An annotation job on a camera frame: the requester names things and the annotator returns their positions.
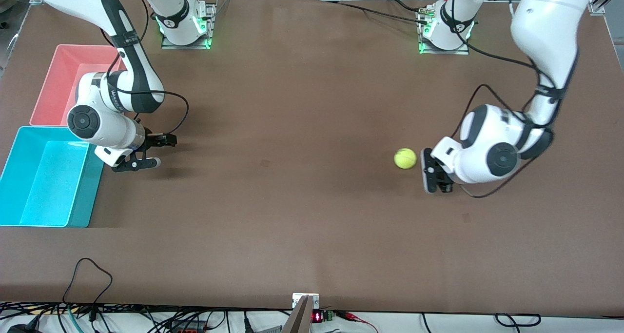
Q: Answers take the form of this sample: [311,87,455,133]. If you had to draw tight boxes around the red clip lead wire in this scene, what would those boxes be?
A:
[336,311,379,333]

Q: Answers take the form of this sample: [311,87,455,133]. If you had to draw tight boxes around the thick black base cable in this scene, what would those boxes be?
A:
[384,0,430,15]

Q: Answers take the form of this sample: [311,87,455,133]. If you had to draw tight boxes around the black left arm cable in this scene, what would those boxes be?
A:
[449,0,561,198]

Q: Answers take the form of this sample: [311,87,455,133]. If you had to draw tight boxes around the black looped thin cable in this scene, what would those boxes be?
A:
[62,257,114,320]

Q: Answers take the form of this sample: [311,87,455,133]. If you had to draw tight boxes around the grey metal camera bracket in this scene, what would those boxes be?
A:
[281,293,320,333]

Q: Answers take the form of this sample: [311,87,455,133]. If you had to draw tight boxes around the blue plastic bin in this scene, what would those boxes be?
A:
[0,126,106,228]

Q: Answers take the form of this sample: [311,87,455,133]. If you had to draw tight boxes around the pink plastic bin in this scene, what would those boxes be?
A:
[30,44,128,127]

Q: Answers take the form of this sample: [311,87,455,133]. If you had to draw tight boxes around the black flat cable loop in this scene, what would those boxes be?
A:
[494,313,542,327]

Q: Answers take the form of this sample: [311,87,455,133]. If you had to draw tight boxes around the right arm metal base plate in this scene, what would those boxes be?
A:
[161,1,218,50]

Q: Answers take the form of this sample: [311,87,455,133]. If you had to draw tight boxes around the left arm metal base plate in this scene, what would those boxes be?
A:
[418,6,471,56]

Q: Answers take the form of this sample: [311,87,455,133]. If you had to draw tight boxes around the yellow-green tennis ball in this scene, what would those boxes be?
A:
[394,148,417,170]

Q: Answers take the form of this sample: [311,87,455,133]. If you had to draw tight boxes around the thin black base cable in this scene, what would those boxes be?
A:
[318,0,429,24]

